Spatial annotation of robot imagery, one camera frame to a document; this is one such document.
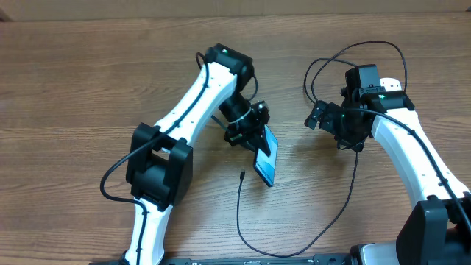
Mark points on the blue Galaxy smartphone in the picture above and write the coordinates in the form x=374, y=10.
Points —
x=265, y=164

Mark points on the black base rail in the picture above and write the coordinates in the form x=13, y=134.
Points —
x=318, y=259

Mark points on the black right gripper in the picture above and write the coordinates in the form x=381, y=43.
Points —
x=330, y=112

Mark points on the white power strip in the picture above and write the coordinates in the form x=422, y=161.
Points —
x=390, y=84

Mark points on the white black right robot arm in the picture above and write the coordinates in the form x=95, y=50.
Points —
x=437, y=230

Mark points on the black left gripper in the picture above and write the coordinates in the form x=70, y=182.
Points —
x=255, y=130

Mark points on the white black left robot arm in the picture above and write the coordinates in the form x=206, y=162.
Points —
x=160, y=166

